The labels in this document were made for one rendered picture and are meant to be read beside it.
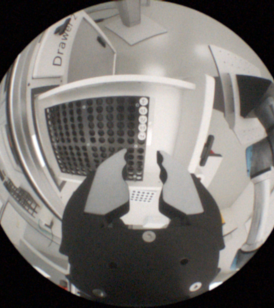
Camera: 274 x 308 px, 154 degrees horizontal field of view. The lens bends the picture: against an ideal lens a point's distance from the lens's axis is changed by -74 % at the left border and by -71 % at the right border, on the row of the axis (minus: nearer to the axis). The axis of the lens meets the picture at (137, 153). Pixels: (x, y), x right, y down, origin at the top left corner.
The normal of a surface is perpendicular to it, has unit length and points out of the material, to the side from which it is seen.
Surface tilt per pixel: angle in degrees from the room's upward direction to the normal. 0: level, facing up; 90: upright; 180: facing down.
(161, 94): 0
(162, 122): 0
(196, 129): 90
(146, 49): 0
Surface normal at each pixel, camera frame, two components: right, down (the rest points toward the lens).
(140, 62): -0.02, 0.51
